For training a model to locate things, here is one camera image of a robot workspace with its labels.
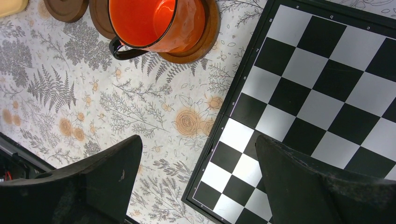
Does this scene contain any brown wooden coaster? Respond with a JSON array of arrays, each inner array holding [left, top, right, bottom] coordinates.
[[89, 0, 116, 39], [44, 0, 89, 23], [158, 0, 221, 64]]

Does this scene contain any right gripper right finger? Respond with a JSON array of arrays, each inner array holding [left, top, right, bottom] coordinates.
[[255, 135, 396, 224]]

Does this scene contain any orange mug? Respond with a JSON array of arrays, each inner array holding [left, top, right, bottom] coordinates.
[[108, 0, 206, 60]]

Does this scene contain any black white checkerboard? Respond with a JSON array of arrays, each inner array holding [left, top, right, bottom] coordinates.
[[182, 0, 396, 224]]

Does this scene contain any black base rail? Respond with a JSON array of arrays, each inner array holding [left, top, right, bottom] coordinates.
[[0, 133, 56, 182]]

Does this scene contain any yellow tray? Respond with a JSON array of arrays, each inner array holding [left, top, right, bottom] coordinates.
[[0, 0, 28, 18]]

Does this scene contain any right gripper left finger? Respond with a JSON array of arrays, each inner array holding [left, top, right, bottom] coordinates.
[[0, 135, 143, 224]]

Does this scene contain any floral tablecloth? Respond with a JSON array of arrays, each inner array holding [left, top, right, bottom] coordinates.
[[0, 0, 392, 224]]

